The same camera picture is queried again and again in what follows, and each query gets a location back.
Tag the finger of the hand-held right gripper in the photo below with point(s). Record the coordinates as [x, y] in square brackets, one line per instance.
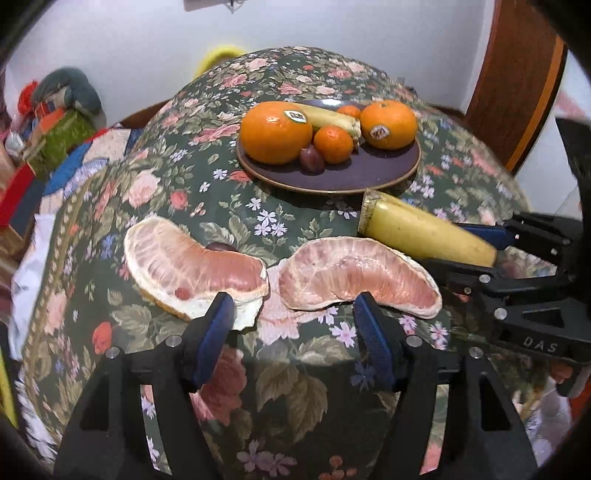
[489, 233]
[461, 272]

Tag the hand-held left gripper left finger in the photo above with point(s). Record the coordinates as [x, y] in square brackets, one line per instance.
[210, 346]

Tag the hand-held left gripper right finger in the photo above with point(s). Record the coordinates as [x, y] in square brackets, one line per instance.
[376, 341]

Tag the yellow banana piece front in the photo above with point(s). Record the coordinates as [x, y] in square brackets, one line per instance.
[427, 233]

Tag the yellow banana piece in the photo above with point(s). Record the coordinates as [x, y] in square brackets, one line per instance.
[330, 121]
[427, 233]

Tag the peeled pink pomelo segment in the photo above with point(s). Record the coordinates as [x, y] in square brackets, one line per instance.
[194, 272]
[360, 277]

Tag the dark purple plate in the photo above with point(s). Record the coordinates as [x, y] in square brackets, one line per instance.
[364, 168]

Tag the medium orange with sticker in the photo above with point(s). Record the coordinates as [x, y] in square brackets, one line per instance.
[390, 120]

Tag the small tangerine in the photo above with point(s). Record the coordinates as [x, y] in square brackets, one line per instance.
[349, 111]
[333, 145]

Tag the dark red plum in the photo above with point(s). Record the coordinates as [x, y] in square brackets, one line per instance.
[311, 160]

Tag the yellow banana piece back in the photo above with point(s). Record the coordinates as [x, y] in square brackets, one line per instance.
[330, 121]

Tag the large orange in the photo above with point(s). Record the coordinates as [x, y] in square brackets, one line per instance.
[274, 136]

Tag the white heart-print sliding door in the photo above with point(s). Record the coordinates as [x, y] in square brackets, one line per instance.
[545, 175]

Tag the brown wooden door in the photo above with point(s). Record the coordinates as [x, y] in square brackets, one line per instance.
[517, 78]

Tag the patchwork quilt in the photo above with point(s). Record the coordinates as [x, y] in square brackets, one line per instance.
[87, 161]

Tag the red box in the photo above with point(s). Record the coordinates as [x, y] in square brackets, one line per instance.
[16, 196]

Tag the orange box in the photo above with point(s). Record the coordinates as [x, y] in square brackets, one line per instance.
[51, 113]

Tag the red pompom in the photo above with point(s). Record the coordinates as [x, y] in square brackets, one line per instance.
[28, 94]

